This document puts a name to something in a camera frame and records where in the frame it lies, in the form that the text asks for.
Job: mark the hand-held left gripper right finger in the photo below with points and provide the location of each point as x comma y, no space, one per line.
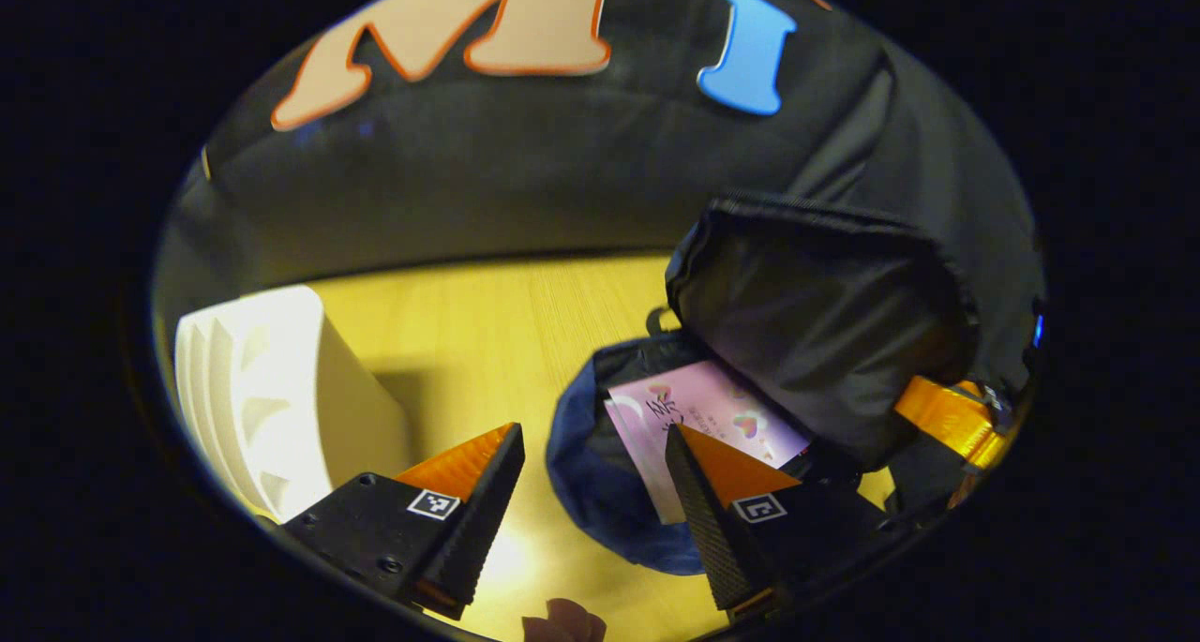
703,520

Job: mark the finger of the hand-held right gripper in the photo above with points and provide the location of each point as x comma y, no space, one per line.
947,412

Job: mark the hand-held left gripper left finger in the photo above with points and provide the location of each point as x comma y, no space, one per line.
483,520

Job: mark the book with pink cover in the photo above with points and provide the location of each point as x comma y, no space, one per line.
712,403

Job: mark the blue schoolbag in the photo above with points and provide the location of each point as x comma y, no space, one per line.
825,323

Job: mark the white plastic bookshelf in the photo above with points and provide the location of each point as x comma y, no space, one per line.
281,408

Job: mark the black backdrop cloth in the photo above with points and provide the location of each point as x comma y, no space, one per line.
525,183

